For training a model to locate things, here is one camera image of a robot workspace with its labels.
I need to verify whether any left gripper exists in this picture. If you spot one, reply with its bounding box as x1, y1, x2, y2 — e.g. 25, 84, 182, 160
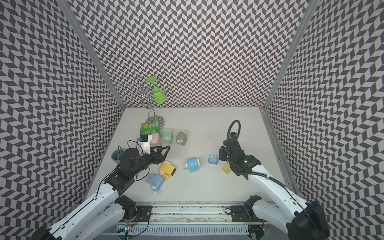
131, 146, 171, 178

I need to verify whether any yellow pencil sharpener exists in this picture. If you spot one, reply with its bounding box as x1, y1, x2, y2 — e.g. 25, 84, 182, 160
159, 161, 176, 181

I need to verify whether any pink pencil sharpener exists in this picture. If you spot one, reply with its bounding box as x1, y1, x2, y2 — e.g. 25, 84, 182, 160
150, 133, 162, 148

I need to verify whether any yellow transparent tray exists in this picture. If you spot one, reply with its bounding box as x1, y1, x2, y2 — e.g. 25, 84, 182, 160
222, 163, 232, 175

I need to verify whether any blue transparent tray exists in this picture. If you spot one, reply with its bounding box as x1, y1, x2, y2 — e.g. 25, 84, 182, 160
208, 155, 219, 166

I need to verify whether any mint green pencil sharpener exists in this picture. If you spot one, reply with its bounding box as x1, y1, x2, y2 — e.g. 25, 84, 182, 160
163, 129, 174, 145

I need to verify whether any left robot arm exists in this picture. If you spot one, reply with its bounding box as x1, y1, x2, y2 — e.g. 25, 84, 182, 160
32, 146, 171, 240

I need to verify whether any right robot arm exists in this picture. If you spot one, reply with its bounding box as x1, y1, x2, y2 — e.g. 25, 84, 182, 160
219, 138, 330, 240

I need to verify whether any light blue pencil sharpener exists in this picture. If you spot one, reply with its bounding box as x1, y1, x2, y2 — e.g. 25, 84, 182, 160
146, 174, 165, 195

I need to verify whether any green snack packet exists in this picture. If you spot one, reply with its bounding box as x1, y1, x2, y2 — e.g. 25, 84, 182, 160
140, 121, 160, 135

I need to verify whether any teal ceramic cup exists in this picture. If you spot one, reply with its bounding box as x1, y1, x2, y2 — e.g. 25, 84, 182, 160
111, 149, 124, 165

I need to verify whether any green plastic cup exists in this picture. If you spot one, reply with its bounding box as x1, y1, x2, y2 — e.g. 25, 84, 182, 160
146, 76, 167, 105

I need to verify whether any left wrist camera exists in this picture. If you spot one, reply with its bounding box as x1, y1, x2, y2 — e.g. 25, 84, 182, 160
137, 135, 152, 154

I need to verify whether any aluminium front rail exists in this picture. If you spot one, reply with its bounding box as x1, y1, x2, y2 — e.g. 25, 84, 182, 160
98, 203, 319, 226

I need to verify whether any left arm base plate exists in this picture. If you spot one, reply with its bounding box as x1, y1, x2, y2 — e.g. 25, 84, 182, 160
136, 205, 153, 223

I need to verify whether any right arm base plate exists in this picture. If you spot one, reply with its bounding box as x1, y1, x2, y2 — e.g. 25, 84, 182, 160
230, 205, 263, 224

